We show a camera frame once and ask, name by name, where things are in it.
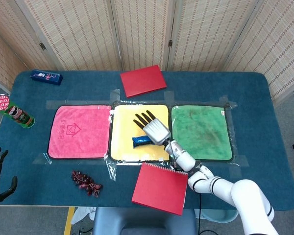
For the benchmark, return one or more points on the green cloth mat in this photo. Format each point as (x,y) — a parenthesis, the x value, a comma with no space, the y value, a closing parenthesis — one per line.
(201,132)

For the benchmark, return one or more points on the small blue snack packet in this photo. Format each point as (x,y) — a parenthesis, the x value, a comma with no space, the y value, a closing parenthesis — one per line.
(140,141)

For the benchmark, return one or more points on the green Pringles can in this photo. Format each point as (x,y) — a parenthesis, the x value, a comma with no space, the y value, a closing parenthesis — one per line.
(17,115)

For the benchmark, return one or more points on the white crumpled cloth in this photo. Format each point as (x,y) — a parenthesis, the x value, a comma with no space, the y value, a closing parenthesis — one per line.
(84,215)

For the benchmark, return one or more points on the woven folding screen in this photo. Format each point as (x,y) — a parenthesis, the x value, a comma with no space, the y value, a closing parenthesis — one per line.
(88,31)

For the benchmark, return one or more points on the blue table cover cloth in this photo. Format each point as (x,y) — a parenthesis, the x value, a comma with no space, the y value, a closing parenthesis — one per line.
(254,137)

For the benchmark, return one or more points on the purple grape bunch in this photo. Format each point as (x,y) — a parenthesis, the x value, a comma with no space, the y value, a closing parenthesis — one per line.
(87,183)

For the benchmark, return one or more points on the grey-blue chair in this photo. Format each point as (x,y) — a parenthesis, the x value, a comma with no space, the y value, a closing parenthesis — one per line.
(142,222)

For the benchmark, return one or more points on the red spiral notebook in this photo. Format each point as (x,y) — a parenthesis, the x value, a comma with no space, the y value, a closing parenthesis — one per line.
(159,188)

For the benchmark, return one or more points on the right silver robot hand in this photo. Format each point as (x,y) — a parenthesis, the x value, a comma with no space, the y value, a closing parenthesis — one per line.
(155,131)

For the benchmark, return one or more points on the light blue bucket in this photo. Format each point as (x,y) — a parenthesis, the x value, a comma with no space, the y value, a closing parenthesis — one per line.
(218,216)

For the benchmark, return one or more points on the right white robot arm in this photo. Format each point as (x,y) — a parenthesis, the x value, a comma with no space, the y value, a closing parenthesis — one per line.
(245,193)

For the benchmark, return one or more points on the pink cloth mat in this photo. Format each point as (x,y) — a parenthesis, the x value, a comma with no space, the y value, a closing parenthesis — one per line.
(80,132)

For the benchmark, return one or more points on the red flat book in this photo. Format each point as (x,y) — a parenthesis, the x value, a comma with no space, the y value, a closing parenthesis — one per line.
(142,80)

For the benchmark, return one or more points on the dark blue rectangular box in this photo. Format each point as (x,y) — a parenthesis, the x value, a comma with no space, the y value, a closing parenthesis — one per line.
(46,77)

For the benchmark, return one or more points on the yellow cloth mat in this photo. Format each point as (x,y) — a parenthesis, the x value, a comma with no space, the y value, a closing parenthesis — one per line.
(127,151)

